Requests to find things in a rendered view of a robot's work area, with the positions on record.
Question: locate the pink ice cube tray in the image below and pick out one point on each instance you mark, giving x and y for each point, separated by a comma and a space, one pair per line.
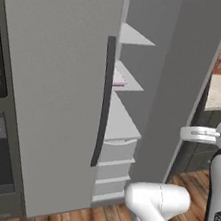
118, 78

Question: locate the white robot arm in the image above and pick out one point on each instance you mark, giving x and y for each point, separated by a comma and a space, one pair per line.
155, 204

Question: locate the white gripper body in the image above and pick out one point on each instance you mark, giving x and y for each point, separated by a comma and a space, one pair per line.
197, 136

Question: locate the grey fridge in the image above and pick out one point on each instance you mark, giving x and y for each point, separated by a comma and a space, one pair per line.
172, 92

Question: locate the grey freezer shelf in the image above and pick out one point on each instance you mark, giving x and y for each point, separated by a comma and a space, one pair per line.
132, 36
132, 85
120, 124

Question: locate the grey freezer drawer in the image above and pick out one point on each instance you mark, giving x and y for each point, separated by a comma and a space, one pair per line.
117, 152
113, 172
108, 188

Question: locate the dark base cupboards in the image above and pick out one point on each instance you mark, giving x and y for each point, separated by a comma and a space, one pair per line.
196, 156

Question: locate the grey freezer door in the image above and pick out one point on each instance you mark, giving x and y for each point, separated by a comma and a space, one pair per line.
58, 90

